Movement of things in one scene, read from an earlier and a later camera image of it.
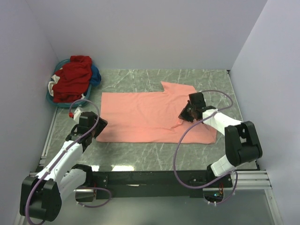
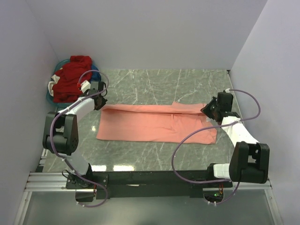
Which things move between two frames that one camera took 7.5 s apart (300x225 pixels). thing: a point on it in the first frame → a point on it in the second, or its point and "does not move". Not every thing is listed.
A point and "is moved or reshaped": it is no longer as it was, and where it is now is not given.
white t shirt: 51,83 does not move
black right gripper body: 187,111 → 209,108
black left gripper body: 100,123 → 101,102
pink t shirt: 152,116 is moved or reshaped
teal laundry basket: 72,104 does not move
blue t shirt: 96,76 does not move
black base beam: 163,184 does not move
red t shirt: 75,77 does not move
